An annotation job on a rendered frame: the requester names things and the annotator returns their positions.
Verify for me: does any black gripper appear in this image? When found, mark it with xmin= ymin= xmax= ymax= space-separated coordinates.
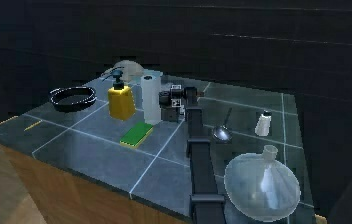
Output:
xmin=158 ymin=90 xmax=185 ymax=123

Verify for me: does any white paper towel roll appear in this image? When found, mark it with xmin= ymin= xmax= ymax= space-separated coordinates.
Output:
xmin=140 ymin=74 xmax=163 ymax=126

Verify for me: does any yellow soap dispenser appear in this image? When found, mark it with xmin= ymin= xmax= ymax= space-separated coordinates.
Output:
xmin=107 ymin=69 xmax=137 ymax=122

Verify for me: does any green and yellow sponge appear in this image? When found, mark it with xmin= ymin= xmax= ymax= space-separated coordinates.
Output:
xmin=118 ymin=121 xmax=155 ymax=150

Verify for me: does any grey metal ladle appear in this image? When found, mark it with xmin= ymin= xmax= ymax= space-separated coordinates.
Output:
xmin=211 ymin=106 xmax=234 ymax=143

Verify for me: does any black round pan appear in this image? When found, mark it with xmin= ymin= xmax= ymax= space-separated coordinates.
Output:
xmin=48 ymin=86 xmax=98 ymax=114

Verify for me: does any white salt shaker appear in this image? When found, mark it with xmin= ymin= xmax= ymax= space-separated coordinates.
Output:
xmin=254 ymin=110 xmax=273 ymax=137

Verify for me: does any clear glass flask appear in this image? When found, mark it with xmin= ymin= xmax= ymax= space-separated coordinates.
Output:
xmin=223 ymin=144 xmax=301 ymax=223

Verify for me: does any wooden counter with tiled top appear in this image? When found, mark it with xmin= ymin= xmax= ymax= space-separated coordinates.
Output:
xmin=0 ymin=73 xmax=329 ymax=224

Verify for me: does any yellow pencil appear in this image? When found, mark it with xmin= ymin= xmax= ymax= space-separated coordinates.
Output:
xmin=23 ymin=120 xmax=43 ymax=132

